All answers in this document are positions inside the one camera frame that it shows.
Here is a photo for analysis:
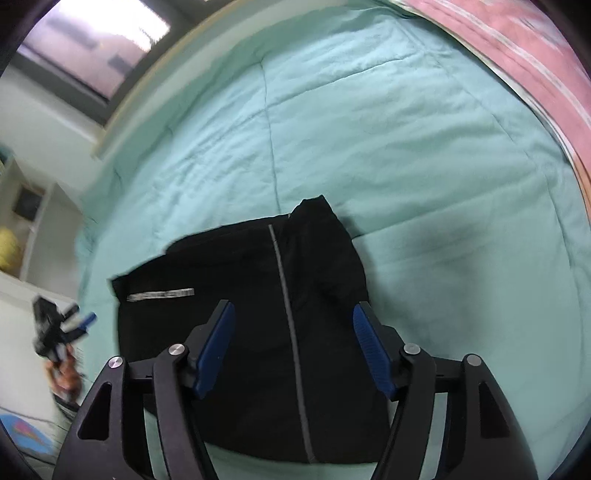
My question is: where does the pink patterned pillow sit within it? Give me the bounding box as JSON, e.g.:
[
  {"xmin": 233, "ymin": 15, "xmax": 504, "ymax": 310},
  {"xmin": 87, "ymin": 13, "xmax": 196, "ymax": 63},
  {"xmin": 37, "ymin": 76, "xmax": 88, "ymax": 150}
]
[{"xmin": 392, "ymin": 0, "xmax": 591, "ymax": 213}]

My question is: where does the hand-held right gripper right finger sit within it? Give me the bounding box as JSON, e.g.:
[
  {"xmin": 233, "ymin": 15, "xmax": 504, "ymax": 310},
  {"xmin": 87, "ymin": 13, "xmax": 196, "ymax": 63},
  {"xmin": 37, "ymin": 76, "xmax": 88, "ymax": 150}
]
[{"xmin": 352, "ymin": 301, "xmax": 539, "ymax": 480}]

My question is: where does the grey framed window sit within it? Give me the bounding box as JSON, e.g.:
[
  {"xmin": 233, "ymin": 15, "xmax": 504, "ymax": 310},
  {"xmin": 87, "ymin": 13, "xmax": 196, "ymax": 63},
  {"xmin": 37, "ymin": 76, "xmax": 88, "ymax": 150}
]
[{"xmin": 13, "ymin": 0, "xmax": 197, "ymax": 126}]

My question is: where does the person's left hand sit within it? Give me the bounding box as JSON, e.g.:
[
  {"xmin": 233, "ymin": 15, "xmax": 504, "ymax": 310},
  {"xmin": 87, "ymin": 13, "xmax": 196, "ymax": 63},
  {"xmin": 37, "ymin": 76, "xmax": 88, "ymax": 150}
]
[{"xmin": 46, "ymin": 356, "xmax": 86, "ymax": 400}]

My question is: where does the pale window sill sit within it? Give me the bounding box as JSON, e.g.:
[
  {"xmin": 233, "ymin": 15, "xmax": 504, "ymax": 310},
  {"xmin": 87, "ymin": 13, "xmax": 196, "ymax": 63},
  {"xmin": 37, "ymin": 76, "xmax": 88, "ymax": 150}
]
[{"xmin": 91, "ymin": 0, "xmax": 262, "ymax": 161}]

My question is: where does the green quilt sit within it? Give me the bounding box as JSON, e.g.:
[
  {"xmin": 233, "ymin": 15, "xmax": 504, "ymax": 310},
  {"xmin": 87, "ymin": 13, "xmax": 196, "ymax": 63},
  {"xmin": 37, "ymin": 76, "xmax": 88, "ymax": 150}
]
[{"xmin": 55, "ymin": 0, "xmax": 589, "ymax": 480}]

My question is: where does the white bookshelf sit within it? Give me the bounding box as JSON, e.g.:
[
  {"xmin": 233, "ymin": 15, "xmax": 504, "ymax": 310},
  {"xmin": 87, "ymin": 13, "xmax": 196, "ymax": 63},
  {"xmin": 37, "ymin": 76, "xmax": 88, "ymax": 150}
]
[{"xmin": 0, "ymin": 147, "xmax": 85, "ymax": 289}]

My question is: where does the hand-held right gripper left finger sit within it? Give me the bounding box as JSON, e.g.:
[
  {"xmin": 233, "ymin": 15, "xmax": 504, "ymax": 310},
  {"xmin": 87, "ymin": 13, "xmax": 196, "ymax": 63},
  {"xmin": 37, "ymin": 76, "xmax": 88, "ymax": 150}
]
[{"xmin": 52, "ymin": 299, "xmax": 236, "ymax": 480}]

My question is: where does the black box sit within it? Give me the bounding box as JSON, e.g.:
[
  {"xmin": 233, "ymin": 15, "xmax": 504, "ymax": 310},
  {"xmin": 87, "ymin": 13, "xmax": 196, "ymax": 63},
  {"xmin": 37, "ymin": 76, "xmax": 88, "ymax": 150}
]
[{"xmin": 13, "ymin": 184, "xmax": 44, "ymax": 220}]

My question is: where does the black hooded jacket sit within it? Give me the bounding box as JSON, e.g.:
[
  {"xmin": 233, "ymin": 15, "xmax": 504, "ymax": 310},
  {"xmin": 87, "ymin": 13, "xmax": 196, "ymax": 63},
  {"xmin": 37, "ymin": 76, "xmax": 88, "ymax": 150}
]
[{"xmin": 107, "ymin": 195, "xmax": 394, "ymax": 465}]

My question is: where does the colourful floor mat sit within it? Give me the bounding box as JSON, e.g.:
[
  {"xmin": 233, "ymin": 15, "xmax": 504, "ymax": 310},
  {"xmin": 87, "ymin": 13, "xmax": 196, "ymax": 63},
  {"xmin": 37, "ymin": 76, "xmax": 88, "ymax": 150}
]
[{"xmin": 0, "ymin": 412, "xmax": 58, "ymax": 455}]

